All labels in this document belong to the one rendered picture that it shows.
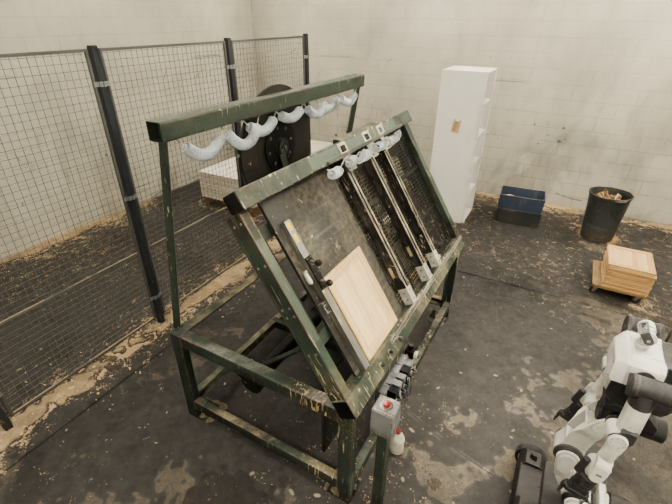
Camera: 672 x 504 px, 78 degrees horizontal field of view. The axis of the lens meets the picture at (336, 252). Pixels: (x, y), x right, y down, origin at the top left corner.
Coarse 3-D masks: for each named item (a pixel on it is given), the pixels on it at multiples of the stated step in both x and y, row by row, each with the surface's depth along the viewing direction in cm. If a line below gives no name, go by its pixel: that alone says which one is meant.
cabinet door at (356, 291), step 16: (352, 256) 258; (336, 272) 242; (352, 272) 254; (368, 272) 266; (336, 288) 238; (352, 288) 250; (368, 288) 262; (352, 304) 246; (368, 304) 257; (384, 304) 270; (352, 320) 241; (368, 320) 253; (384, 320) 266; (368, 336) 249; (384, 336) 261; (368, 352) 245
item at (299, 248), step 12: (288, 228) 219; (288, 240) 222; (300, 240) 223; (300, 252) 221; (312, 276) 224; (324, 300) 228; (336, 312) 230; (336, 324) 231; (348, 336) 232; (348, 348) 235; (360, 348) 237; (360, 360) 234
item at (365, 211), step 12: (348, 156) 267; (360, 156) 262; (348, 168) 264; (348, 180) 270; (348, 192) 274; (360, 192) 274; (360, 204) 274; (360, 216) 278; (372, 216) 278; (372, 228) 277; (372, 240) 281; (384, 240) 281; (384, 252) 281; (396, 264) 285; (396, 276) 284; (408, 288) 287; (408, 300) 288
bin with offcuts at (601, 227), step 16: (592, 192) 567; (608, 192) 567; (624, 192) 554; (592, 208) 549; (608, 208) 534; (624, 208) 533; (592, 224) 556; (608, 224) 545; (592, 240) 564; (608, 240) 559
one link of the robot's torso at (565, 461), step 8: (560, 456) 221; (568, 456) 218; (576, 456) 217; (560, 464) 222; (568, 464) 220; (560, 472) 227; (568, 472) 223; (560, 480) 233; (568, 496) 233; (576, 496) 230
